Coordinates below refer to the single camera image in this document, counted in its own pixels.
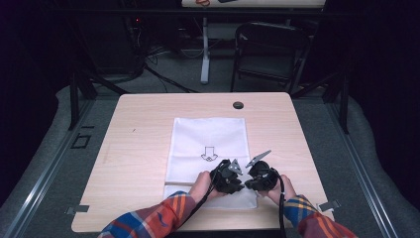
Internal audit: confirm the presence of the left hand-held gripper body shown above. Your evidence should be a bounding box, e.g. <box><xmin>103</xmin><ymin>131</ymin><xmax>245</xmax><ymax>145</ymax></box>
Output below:
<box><xmin>210</xmin><ymin>158</ymin><xmax>246</xmax><ymax>195</ymax></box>

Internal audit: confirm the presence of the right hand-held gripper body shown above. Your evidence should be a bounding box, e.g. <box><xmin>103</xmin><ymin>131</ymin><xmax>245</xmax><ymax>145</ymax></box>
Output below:
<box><xmin>245</xmin><ymin>149</ymin><xmax>280</xmax><ymax>192</ymax></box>

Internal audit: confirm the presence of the white non-woven bag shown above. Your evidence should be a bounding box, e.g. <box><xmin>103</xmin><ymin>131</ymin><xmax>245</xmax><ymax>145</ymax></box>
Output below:
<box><xmin>162</xmin><ymin>117</ymin><xmax>259</xmax><ymax>210</ymax></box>

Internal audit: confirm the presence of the person's right hand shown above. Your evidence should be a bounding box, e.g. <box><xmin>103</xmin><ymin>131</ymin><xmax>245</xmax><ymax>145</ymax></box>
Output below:
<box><xmin>259</xmin><ymin>174</ymin><xmax>297</xmax><ymax>206</ymax></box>

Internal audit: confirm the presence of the person's left hand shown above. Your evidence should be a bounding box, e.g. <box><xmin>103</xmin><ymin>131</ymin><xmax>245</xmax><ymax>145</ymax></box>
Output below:
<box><xmin>188</xmin><ymin>171</ymin><xmax>230</xmax><ymax>204</ymax></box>

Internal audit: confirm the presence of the black metal stand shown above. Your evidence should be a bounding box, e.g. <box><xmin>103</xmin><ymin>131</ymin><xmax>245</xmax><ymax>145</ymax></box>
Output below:
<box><xmin>66</xmin><ymin>69</ymin><xmax>131</xmax><ymax>132</ymax></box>
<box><xmin>290</xmin><ymin>70</ymin><xmax>351</xmax><ymax>135</ymax></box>

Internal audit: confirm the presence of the white desk leg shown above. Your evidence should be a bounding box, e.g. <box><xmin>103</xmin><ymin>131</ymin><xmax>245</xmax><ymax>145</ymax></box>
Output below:
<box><xmin>199</xmin><ymin>16</ymin><xmax>212</xmax><ymax>85</ymax></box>

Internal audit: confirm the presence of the black folding chair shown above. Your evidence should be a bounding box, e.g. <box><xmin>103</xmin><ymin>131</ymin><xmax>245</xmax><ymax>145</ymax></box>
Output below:
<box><xmin>230</xmin><ymin>21</ymin><xmax>312</xmax><ymax>95</ymax></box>

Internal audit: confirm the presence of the dark computer tower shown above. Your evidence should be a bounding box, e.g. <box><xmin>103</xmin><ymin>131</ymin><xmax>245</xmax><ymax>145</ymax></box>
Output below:
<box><xmin>82</xmin><ymin>13</ymin><xmax>147</xmax><ymax>75</ymax></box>

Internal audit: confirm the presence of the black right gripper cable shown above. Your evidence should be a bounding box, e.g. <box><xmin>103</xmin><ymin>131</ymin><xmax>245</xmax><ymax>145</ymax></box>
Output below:
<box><xmin>269</xmin><ymin>167</ymin><xmax>287</xmax><ymax>238</ymax></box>

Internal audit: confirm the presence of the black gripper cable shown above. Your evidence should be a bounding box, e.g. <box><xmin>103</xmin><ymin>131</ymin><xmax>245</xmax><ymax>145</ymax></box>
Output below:
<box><xmin>269</xmin><ymin>167</ymin><xmax>287</xmax><ymax>238</ymax></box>
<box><xmin>169</xmin><ymin>170</ymin><xmax>221</xmax><ymax>238</ymax></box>

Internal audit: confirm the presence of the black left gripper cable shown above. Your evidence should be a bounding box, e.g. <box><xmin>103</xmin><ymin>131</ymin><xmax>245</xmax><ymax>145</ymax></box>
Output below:
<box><xmin>169</xmin><ymin>170</ymin><xmax>221</xmax><ymax>238</ymax></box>

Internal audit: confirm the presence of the grey metal table bracket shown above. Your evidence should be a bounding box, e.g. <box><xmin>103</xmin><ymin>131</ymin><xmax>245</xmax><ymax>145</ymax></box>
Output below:
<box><xmin>318</xmin><ymin>199</ymin><xmax>342</xmax><ymax>213</ymax></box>
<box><xmin>64</xmin><ymin>204</ymin><xmax>90</xmax><ymax>215</ymax></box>

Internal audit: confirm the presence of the aluminium floor rail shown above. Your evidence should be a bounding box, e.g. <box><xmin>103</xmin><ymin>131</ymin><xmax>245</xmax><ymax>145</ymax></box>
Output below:
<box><xmin>325</xmin><ymin>98</ymin><xmax>399</xmax><ymax>238</ymax></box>
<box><xmin>2</xmin><ymin>98</ymin><xmax>95</xmax><ymax>238</ymax></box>

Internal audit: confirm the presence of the black floor cable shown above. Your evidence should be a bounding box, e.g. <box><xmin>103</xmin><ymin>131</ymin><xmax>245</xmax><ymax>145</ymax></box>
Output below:
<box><xmin>144</xmin><ymin>63</ymin><xmax>199</xmax><ymax>94</ymax></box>

